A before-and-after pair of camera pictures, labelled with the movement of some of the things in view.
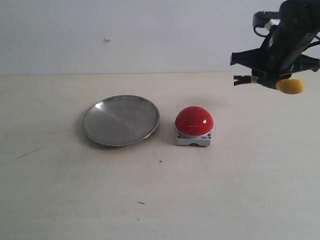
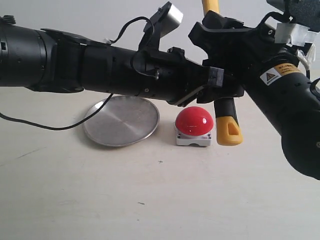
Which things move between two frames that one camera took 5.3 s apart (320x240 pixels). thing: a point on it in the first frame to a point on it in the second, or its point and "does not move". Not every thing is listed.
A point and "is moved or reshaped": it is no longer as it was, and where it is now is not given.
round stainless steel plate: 119,120 does not move
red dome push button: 193,125 does not move
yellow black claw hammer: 286,85 is moved or reshaped
